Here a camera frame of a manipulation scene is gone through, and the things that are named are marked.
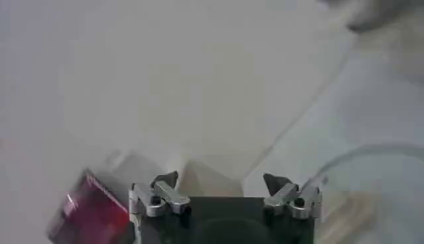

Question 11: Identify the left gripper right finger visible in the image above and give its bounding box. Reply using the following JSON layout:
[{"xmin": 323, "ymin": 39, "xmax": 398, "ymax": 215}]
[{"xmin": 262, "ymin": 172, "xmax": 323, "ymax": 221}]

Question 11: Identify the round glass lid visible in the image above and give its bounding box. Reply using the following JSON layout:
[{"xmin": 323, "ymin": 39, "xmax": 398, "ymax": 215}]
[{"xmin": 299, "ymin": 142, "xmax": 424, "ymax": 244}]

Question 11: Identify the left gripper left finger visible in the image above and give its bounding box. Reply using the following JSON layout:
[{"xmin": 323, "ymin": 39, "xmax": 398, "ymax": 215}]
[{"xmin": 128, "ymin": 170, "xmax": 192, "ymax": 220}]

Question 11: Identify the red box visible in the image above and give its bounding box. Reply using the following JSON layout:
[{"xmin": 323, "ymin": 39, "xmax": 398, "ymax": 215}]
[{"xmin": 47, "ymin": 168, "xmax": 135, "ymax": 244}]

